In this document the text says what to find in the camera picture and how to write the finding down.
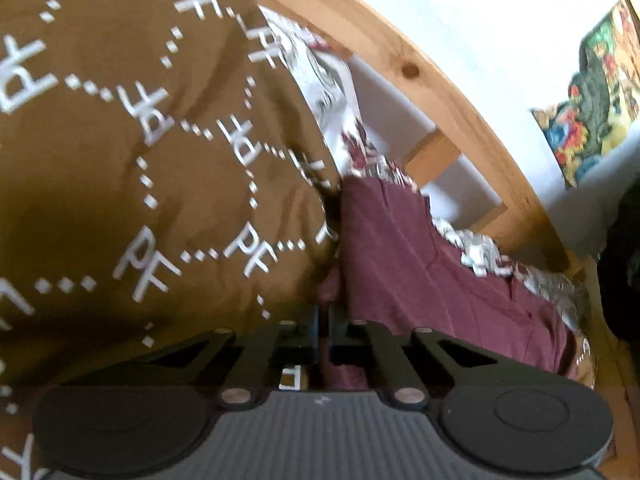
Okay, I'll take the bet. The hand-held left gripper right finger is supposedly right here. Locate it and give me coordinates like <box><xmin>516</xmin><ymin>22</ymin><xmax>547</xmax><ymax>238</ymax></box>
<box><xmin>327</xmin><ymin>305</ymin><xmax>507</xmax><ymax>407</ymax></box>

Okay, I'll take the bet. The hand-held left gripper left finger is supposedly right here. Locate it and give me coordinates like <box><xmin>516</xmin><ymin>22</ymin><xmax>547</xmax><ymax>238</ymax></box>
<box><xmin>131</xmin><ymin>304</ymin><xmax>321</xmax><ymax>408</ymax></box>

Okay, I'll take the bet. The maroon sweatshirt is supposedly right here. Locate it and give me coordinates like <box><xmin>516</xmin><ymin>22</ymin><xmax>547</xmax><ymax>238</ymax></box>
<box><xmin>316</xmin><ymin>175</ymin><xmax>582</xmax><ymax>392</ymax></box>

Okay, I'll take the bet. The brown printed blanket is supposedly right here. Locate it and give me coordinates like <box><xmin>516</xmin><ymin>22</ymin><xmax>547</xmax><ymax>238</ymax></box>
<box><xmin>0</xmin><ymin>0</ymin><xmax>347</xmax><ymax>480</ymax></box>

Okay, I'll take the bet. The floral white bedsheet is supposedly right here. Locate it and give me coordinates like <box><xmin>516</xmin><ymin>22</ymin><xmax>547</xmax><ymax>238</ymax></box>
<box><xmin>249</xmin><ymin>0</ymin><xmax>597</xmax><ymax>378</ymax></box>

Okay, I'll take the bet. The dark cloth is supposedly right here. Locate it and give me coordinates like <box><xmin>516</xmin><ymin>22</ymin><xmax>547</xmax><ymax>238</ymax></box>
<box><xmin>596</xmin><ymin>180</ymin><xmax>640</xmax><ymax>342</ymax></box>

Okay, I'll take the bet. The wooden bed frame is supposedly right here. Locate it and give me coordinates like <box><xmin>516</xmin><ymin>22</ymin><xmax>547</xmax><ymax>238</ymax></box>
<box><xmin>222</xmin><ymin>0</ymin><xmax>640</xmax><ymax>466</ymax></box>

